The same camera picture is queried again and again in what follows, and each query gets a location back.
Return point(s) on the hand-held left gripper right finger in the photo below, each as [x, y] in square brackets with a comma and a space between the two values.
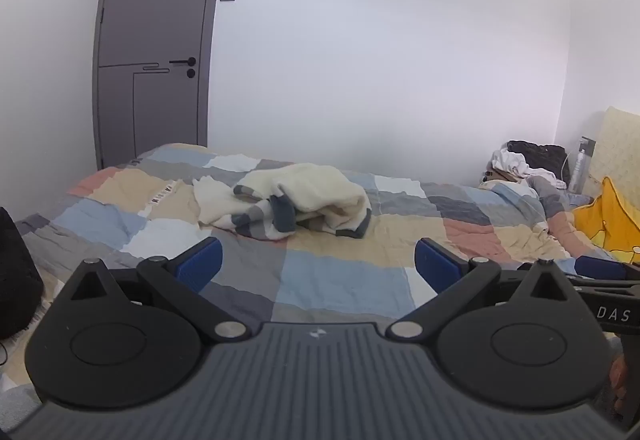
[434, 265]

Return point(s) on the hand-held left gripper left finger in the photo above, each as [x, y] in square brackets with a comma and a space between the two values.
[202, 262]

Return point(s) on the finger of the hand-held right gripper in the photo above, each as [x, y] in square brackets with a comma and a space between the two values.
[597, 266]

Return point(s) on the cream striped sweater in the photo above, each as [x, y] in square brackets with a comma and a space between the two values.
[310, 190]

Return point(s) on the person's right hand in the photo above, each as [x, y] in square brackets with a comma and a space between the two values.
[620, 382]

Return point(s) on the yellow pillow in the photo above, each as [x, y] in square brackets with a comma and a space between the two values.
[605, 220]

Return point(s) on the patchwork bed blanket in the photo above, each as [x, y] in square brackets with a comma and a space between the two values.
[340, 270]

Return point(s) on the silver spray bottle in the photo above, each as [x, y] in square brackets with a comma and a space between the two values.
[579, 167]

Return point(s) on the cardboard box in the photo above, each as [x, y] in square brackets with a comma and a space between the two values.
[492, 176]

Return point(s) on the cream quilted headboard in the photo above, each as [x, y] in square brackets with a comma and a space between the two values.
[620, 144]

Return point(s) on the white crumpled cloth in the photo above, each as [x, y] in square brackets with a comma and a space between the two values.
[507, 164]

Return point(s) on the black crumpled cloth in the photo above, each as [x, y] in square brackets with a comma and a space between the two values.
[540, 153]

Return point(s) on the black bag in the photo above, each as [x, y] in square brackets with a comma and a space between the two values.
[15, 280]

